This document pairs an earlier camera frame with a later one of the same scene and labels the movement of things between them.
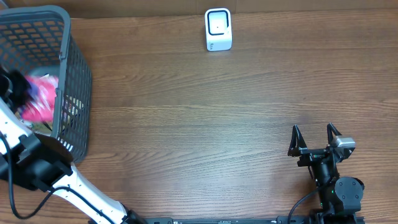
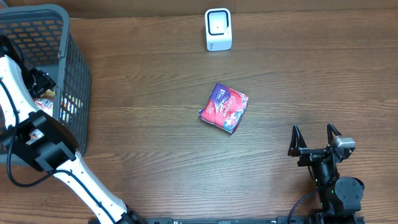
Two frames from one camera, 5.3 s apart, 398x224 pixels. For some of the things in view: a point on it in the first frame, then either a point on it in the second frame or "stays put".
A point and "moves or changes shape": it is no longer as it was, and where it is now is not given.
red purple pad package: (40, 107) moves or changes shape
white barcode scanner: (218, 29) stays put
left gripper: (25, 86) → (45, 82)
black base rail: (227, 219) stays put
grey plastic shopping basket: (37, 40) stays put
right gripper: (296, 147) stays put
